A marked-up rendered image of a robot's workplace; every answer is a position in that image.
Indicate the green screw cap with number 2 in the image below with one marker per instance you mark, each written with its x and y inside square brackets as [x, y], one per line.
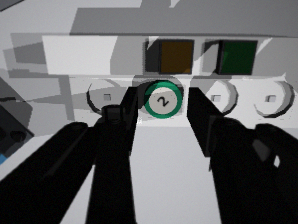
[162, 99]

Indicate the blue test tube rack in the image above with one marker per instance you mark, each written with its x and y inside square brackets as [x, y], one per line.
[2, 158]

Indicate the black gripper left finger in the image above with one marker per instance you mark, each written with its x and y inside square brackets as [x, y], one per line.
[41, 189]

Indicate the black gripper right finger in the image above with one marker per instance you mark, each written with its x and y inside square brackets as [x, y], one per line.
[246, 193]

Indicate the light grey tray panel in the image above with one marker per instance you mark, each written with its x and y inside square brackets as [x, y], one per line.
[251, 79]

